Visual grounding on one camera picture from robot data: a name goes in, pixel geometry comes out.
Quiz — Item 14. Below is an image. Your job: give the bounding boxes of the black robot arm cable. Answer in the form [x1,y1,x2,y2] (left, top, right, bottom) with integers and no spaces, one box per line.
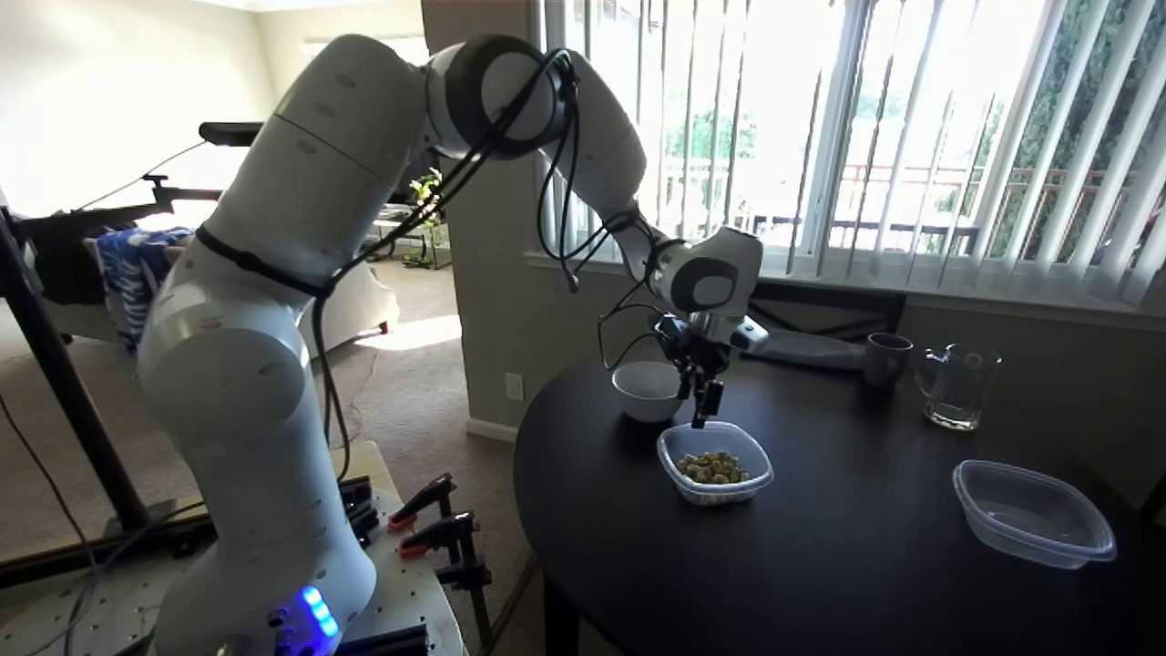
[306,47,685,486]

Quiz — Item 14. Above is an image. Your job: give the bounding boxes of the clear drinking glass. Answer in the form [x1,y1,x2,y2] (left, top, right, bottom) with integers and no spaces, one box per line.
[912,338,1010,436]

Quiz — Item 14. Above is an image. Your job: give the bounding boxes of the blue-grey folded cloth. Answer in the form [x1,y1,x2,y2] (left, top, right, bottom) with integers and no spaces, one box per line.
[739,325,870,376]

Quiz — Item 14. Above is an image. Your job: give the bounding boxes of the white rounded appliance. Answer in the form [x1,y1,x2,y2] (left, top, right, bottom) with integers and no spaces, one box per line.
[314,258,400,364]

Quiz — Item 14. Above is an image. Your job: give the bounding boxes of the orange-handled black clamp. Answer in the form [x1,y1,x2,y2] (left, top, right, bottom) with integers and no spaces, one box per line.
[396,508,498,656]
[387,472,459,535]

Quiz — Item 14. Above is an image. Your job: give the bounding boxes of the grey mug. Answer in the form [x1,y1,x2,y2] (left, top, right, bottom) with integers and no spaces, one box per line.
[859,328,917,395]

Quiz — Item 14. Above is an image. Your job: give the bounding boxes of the blue patterned bag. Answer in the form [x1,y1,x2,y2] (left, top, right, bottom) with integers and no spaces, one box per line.
[87,221,197,358]

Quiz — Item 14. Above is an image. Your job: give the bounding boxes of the black camera tripod stand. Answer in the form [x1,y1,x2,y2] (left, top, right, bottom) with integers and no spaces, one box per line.
[0,118,265,587]

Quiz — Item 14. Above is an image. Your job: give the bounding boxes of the robot mounting base plate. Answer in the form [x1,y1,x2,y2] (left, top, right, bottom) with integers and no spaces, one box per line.
[0,434,479,656]

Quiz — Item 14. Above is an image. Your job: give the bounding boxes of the green potted plant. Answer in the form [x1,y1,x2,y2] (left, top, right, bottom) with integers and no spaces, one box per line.
[406,164,447,271]

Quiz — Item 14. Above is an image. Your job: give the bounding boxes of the white vertical blinds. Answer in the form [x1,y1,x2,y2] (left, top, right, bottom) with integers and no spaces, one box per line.
[541,0,1166,308]

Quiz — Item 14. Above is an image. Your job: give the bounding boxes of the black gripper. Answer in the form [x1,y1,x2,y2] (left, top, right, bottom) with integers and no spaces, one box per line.
[653,309,739,432]

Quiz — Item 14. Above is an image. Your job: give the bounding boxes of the clear plastic container with nuts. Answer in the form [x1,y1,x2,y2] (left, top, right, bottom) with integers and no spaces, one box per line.
[653,417,780,512]

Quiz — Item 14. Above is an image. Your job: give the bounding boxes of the white ceramic bowl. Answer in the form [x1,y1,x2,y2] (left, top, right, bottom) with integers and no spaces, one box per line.
[610,358,690,426]

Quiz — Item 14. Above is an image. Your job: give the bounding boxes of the empty clear plastic container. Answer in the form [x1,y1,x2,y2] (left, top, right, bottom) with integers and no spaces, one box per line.
[946,456,1123,577]

